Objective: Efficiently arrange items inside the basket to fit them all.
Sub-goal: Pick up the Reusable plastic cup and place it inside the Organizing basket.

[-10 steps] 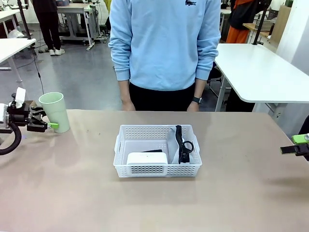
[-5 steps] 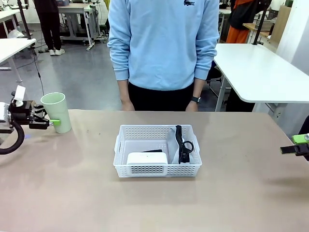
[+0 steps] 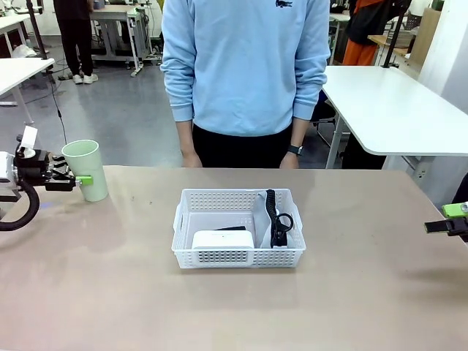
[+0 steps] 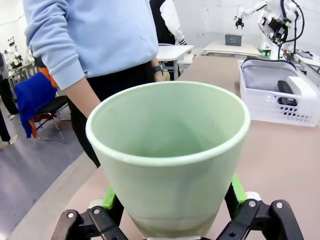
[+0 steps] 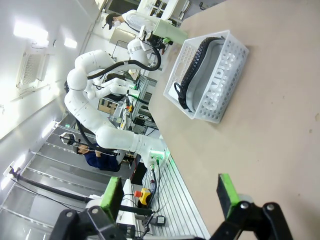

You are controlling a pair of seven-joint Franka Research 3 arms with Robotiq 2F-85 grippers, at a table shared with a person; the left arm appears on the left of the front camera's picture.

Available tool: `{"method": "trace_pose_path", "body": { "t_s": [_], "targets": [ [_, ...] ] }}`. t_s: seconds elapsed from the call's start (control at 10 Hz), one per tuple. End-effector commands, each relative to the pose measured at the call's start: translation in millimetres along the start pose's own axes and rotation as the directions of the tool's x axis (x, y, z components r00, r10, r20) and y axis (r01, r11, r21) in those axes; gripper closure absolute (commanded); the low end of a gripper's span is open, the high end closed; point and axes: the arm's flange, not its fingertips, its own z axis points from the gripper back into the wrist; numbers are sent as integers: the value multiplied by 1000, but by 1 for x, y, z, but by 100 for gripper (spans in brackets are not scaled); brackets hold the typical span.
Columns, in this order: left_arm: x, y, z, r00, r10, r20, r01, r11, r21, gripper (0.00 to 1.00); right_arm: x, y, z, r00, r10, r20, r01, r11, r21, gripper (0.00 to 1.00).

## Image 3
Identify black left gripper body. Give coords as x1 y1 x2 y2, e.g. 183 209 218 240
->
14 148 53 191

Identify pale green plastic cup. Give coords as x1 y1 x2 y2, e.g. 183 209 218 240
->
61 139 110 203

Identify white digital clock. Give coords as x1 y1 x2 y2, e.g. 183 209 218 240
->
191 229 256 266

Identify person's left forearm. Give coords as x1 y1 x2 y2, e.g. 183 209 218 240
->
290 118 312 149

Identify person's right forearm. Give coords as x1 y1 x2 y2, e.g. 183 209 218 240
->
175 119 195 154

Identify white perforated plastic basket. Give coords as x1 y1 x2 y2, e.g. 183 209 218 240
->
170 188 307 270

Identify person's right hand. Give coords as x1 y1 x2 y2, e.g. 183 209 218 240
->
181 151 203 169

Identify person's left hand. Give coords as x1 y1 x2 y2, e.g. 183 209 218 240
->
279 152 302 170

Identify small white table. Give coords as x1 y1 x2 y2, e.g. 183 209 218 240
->
0 57 56 122

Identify large white table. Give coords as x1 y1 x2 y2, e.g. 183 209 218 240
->
321 65 468 181

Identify bystander in black clothes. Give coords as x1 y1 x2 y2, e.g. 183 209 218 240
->
52 0 99 86

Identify grey workshop desk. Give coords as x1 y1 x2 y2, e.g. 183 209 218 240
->
89 4 155 78

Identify black chair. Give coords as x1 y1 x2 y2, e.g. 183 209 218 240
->
310 91 338 148

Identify tan wooden board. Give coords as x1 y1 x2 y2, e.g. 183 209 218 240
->
408 7 444 64

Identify wooden desk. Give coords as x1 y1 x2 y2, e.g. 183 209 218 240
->
367 31 418 67

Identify person's black trousers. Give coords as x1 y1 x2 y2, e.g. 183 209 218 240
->
191 122 294 170

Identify black vertical pole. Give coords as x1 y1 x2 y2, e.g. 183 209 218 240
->
381 0 409 70

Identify bystander in orange trousers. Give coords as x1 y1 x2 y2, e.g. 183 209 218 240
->
342 0 403 67

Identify light blue sweatshirt torso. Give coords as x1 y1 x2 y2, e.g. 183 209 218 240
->
159 0 332 138

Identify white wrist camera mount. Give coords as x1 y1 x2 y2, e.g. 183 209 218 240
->
15 125 39 159

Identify thin black floor cable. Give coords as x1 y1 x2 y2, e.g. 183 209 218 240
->
46 68 69 146

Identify black camera stand pole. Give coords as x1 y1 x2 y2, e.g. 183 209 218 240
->
26 0 50 60

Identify black coiled cable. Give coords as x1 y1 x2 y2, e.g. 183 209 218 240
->
264 189 295 249

